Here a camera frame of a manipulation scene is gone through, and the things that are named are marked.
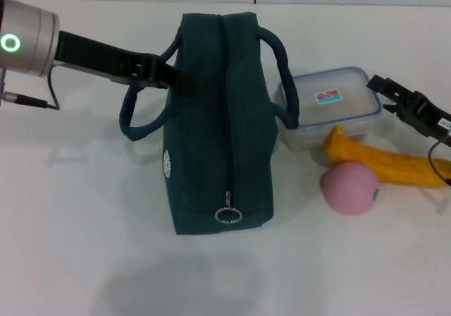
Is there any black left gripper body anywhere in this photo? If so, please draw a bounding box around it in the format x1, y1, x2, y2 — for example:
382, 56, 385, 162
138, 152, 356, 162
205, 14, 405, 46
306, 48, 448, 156
52, 30, 166, 86

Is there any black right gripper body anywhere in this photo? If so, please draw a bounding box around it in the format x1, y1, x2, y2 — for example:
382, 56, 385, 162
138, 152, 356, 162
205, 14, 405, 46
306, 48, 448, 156
415, 92, 451, 141

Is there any dark teal fabric lunch bag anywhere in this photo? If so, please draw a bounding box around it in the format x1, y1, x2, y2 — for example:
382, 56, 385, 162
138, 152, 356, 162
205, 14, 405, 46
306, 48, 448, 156
118, 11, 300, 236

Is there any clear lunch box blue lid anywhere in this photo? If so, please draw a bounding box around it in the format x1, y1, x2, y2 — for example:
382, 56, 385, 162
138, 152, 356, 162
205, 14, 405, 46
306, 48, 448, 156
276, 66, 384, 152

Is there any yellow toy banana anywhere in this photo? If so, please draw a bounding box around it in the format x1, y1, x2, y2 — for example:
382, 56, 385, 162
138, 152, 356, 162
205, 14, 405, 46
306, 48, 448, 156
323, 125, 451, 190

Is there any pink toy peach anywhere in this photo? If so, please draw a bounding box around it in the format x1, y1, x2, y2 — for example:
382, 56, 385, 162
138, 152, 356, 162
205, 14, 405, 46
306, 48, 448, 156
319, 163, 383, 217

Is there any right gripper cable with plug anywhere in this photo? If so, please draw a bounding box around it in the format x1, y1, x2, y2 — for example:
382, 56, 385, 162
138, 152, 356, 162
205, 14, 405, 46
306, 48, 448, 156
428, 139, 451, 187

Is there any gripper cable with plug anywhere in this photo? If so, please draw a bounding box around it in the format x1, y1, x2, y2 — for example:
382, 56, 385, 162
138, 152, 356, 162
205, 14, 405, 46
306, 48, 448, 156
428, 139, 451, 187
0, 65, 61, 111

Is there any left gripper cable with plug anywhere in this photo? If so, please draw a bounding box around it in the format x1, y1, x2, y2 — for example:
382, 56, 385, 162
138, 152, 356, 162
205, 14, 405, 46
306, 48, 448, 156
0, 65, 61, 111

